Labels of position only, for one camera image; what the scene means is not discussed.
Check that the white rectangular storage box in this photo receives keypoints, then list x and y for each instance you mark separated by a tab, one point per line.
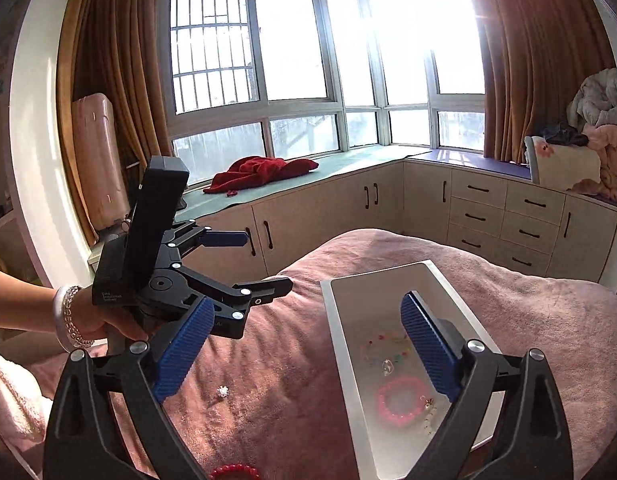
338	320

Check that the small crystal flower stud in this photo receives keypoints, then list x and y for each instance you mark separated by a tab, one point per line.
222	391

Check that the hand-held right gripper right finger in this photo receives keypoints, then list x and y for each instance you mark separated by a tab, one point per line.
428	345

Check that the brown curtain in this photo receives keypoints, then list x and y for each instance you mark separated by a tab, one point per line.
118	60
538	85

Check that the pink bed blanket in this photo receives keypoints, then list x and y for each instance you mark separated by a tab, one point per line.
268	360

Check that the pink crumpled blanket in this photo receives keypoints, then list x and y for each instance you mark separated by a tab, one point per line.
611	155

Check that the green sill mat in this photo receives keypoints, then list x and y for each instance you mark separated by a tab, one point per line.
338	170

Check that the person's left hand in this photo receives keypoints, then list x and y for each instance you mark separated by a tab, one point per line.
113	322

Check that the grey white crumpled blanket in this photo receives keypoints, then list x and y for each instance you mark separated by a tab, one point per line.
601	95

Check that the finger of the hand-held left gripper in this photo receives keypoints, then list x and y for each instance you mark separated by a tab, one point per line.
258	292
226	239

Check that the beige window cabinet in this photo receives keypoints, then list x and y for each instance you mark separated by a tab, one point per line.
328	205

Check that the red cloth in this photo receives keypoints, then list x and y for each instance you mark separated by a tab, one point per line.
253	172

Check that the dark clothes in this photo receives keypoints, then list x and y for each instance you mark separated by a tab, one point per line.
563	134

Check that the bay window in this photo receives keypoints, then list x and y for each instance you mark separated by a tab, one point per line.
298	110

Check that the silver heart earring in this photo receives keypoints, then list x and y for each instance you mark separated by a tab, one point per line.
387	366

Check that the pink suitcase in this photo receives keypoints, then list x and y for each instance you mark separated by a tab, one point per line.
98	160

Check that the white bangle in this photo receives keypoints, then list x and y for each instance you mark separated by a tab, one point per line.
58	320

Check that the person's left forearm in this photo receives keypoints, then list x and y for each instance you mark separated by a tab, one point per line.
23	300

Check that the white printed cushion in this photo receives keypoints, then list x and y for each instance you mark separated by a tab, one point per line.
563	165

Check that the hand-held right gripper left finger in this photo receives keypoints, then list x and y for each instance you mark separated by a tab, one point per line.
183	345

